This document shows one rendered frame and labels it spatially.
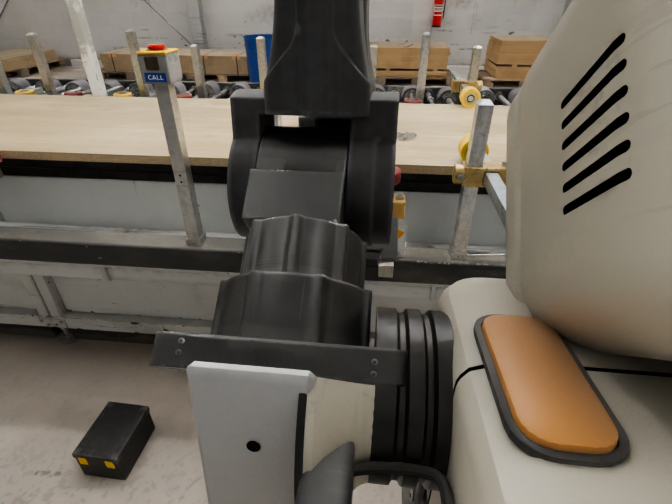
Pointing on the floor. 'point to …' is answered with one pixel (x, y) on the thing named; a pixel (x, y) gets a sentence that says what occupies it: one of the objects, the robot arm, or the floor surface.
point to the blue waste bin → (255, 54)
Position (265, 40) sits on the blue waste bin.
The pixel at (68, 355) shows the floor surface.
